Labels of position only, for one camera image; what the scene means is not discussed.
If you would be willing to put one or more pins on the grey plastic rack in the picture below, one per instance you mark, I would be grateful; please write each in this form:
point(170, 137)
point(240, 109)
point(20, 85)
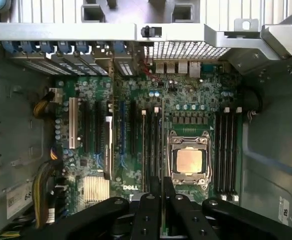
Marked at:
point(135, 10)

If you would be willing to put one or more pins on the white certification label sticker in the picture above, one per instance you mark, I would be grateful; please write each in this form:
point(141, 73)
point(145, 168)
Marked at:
point(284, 208)

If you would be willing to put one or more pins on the metal-topped CPU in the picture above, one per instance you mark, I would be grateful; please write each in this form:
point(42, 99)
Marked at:
point(188, 161)

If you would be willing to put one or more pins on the black expansion slot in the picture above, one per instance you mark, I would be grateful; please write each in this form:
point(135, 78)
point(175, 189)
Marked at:
point(98, 125)
point(87, 125)
point(132, 127)

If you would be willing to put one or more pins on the white expansion slot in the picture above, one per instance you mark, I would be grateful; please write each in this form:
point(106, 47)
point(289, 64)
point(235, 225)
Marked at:
point(72, 122)

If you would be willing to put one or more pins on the white barcode label sticker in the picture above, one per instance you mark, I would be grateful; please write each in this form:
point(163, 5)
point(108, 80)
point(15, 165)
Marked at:
point(19, 200)

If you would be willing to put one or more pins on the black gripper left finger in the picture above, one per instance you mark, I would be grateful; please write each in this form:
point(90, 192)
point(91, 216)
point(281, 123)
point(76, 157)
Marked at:
point(145, 220)

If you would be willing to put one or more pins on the silver finned chipset heatsink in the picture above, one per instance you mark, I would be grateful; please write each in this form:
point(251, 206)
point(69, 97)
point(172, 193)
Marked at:
point(96, 188)

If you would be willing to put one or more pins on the CPU in metal socket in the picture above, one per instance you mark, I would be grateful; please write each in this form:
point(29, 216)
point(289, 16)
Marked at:
point(175, 160)

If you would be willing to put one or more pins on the black intrusion switch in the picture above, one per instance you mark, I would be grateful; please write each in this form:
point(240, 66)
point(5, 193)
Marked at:
point(149, 31)

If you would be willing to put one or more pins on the silver rear port block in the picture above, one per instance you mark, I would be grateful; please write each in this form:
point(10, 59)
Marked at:
point(178, 68)

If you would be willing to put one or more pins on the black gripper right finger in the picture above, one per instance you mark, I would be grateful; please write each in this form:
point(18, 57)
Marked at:
point(183, 222)

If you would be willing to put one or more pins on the grey metal PC case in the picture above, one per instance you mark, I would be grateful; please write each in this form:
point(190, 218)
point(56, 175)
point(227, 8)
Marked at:
point(268, 140)

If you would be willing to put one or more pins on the green Dell motherboard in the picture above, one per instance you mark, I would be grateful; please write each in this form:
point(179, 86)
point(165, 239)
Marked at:
point(198, 100)

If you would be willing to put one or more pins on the RAM slot with white latch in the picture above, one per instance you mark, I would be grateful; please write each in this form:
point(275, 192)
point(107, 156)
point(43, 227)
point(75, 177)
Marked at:
point(156, 140)
point(143, 140)
point(236, 150)
point(225, 150)

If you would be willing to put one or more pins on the RAM slot with black latch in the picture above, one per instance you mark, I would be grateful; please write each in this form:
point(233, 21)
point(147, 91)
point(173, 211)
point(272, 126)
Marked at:
point(231, 150)
point(150, 140)
point(219, 150)

